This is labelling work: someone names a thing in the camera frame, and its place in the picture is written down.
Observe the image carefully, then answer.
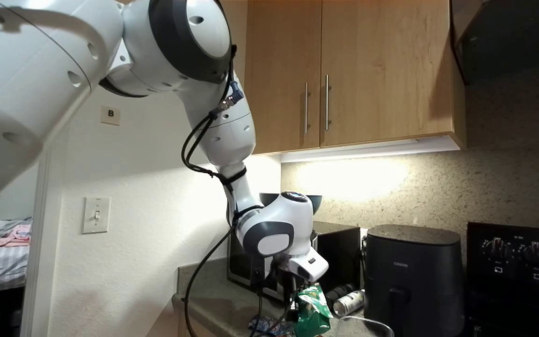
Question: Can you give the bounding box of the wooden base cabinet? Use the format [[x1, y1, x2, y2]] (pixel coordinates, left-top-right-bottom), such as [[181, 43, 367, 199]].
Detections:
[[177, 311, 217, 337]]

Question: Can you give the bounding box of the black electric stove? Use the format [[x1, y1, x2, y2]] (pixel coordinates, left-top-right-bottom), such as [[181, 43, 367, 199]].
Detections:
[[466, 223, 539, 337]]

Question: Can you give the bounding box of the range hood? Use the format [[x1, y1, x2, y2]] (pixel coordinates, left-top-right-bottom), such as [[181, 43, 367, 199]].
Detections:
[[449, 0, 539, 84]]

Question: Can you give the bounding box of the black steel microwave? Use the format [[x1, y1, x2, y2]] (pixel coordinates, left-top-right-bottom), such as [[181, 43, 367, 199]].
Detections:
[[226, 221, 361, 302]]

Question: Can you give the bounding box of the green pistachio sachet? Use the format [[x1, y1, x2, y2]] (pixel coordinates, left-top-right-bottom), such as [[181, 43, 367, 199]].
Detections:
[[294, 283, 333, 337]]

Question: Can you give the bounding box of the blue bowl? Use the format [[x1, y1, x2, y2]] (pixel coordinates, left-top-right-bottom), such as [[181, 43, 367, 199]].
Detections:
[[260, 191, 322, 215]]

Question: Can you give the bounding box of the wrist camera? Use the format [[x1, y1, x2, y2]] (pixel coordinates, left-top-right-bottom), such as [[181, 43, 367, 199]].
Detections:
[[284, 251, 329, 283]]

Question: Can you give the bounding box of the white light switch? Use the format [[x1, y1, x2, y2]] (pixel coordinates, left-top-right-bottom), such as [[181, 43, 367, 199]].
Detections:
[[82, 197, 110, 234]]

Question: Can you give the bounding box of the blue KitKat sachet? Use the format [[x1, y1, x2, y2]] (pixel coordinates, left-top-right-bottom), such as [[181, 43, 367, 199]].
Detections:
[[247, 317, 284, 337]]

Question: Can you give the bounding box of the wooden cabinet right door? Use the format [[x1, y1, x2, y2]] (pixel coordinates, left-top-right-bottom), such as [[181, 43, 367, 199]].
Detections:
[[322, 0, 464, 148]]

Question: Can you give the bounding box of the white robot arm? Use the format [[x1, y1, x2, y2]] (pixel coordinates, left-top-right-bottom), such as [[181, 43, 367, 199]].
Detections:
[[0, 0, 327, 283]]

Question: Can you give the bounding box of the small metal can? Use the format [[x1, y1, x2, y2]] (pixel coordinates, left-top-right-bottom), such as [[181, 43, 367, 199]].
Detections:
[[333, 290, 367, 317]]

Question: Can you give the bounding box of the wooden cabinet left door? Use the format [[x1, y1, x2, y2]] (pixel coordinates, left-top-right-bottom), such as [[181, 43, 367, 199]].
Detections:
[[245, 0, 322, 154]]

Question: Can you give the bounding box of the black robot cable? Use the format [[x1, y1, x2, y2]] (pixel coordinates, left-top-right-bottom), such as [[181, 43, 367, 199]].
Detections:
[[179, 36, 295, 337]]

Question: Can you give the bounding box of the black air fryer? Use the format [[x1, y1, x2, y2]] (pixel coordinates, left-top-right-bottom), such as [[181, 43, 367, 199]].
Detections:
[[365, 225, 464, 337]]

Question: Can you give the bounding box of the wooden cabinet door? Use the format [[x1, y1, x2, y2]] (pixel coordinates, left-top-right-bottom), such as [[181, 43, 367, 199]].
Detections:
[[245, 0, 322, 154], [322, 0, 464, 148]]

